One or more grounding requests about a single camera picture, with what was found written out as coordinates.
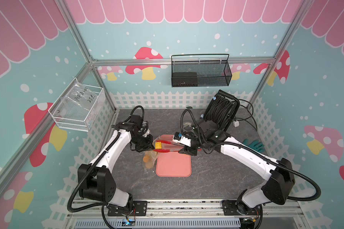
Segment clear resealable bag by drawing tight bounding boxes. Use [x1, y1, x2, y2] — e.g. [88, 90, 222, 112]
[142, 150, 159, 173]

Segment red kitchen tongs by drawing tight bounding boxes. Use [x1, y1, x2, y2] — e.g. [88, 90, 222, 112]
[154, 140, 184, 153]

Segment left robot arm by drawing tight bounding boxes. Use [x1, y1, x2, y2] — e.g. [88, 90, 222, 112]
[67, 114, 154, 215]

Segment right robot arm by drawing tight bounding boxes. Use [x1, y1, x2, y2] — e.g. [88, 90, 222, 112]
[173, 123, 321, 215]

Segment square waffle cookie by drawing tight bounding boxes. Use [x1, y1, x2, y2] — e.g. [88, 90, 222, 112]
[155, 142, 162, 149]

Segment pink tray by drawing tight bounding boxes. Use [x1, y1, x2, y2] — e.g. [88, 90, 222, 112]
[156, 135, 192, 177]

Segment white power plug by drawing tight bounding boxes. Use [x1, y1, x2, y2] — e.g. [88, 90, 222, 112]
[233, 120, 239, 127]

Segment black box in basket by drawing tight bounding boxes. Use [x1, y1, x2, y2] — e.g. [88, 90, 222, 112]
[172, 72, 198, 87]

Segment green rubber glove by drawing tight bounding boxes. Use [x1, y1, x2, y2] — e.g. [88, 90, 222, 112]
[243, 139, 265, 153]

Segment black cable reel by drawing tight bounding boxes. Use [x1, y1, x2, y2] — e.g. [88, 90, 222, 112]
[203, 90, 240, 131]

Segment black mesh wall basket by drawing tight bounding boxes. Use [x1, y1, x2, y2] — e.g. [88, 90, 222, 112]
[171, 53, 232, 87]

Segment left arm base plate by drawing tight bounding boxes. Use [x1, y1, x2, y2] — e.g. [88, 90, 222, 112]
[107, 201, 148, 217]

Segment white wire wall basket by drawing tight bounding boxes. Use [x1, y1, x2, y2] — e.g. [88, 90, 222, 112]
[48, 78, 106, 132]

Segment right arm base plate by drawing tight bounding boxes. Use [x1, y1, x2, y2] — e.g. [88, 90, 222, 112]
[222, 200, 261, 217]

